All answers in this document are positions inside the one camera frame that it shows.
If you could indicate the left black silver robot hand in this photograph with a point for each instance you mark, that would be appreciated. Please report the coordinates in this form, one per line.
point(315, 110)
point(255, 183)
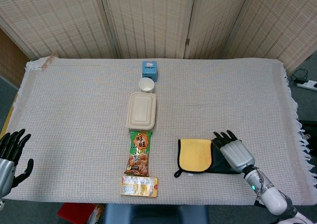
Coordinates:
point(10, 147)

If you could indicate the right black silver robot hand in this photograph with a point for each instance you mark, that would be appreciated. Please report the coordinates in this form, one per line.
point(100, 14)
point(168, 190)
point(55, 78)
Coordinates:
point(235, 154)

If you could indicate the green and yellow microfiber towel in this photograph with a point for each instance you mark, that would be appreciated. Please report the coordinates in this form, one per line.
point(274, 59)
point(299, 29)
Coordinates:
point(195, 154)

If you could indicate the beige waffle-weave tablecloth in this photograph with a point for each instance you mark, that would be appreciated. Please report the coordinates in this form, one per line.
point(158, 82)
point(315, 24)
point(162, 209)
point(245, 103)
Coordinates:
point(74, 115)

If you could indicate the brown woven screen panel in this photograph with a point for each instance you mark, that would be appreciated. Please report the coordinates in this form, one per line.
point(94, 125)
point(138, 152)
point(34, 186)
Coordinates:
point(12, 58)

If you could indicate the red cardboard box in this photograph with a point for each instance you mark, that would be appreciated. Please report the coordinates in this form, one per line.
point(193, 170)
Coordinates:
point(71, 211)

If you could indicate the green orange snack bag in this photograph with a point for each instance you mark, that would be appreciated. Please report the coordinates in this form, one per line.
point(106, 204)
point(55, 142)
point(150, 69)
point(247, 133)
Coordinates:
point(138, 154)

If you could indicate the white power strip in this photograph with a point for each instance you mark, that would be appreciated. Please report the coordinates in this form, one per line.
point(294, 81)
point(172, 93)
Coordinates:
point(307, 84)

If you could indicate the blue robot torso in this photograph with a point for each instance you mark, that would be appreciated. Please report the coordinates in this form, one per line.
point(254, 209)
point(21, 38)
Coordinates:
point(153, 215)

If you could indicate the yellow plastic food packet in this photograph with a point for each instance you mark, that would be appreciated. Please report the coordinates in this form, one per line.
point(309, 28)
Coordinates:
point(138, 186)

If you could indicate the beige lidded lunch box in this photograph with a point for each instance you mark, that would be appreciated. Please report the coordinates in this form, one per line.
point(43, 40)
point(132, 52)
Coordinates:
point(141, 111)

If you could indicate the white paper cup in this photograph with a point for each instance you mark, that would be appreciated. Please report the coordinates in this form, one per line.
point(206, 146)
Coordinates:
point(146, 85)

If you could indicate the light blue cardboard box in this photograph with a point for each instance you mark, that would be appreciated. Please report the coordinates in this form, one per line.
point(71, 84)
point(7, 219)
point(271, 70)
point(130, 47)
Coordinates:
point(149, 70)

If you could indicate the metal screen hinge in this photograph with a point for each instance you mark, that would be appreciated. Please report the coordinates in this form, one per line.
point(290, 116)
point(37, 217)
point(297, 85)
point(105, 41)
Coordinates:
point(187, 42)

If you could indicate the woven bamboo screen panel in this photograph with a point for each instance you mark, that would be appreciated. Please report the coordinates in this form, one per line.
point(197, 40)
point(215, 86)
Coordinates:
point(213, 28)
point(59, 18)
point(280, 25)
point(148, 18)

